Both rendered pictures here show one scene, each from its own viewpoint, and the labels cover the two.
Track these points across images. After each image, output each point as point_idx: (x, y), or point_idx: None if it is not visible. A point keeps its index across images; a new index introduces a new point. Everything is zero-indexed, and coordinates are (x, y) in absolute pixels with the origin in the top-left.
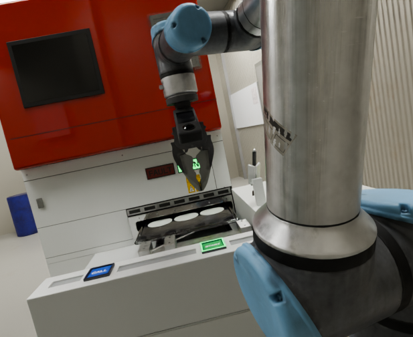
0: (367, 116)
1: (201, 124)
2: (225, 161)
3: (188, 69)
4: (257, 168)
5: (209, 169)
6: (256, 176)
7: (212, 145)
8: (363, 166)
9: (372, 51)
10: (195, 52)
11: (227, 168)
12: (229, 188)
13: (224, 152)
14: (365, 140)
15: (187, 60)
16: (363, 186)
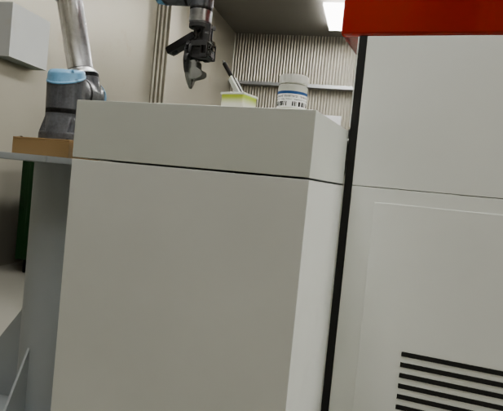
0: (63, 44)
1: (187, 42)
2: (353, 87)
3: (190, 7)
4: (229, 81)
5: (184, 72)
6: (234, 91)
7: (183, 56)
8: (66, 57)
9: (61, 30)
10: (167, 3)
11: (352, 98)
12: (348, 130)
13: (355, 73)
14: (64, 50)
15: (183, 3)
16: (158, 103)
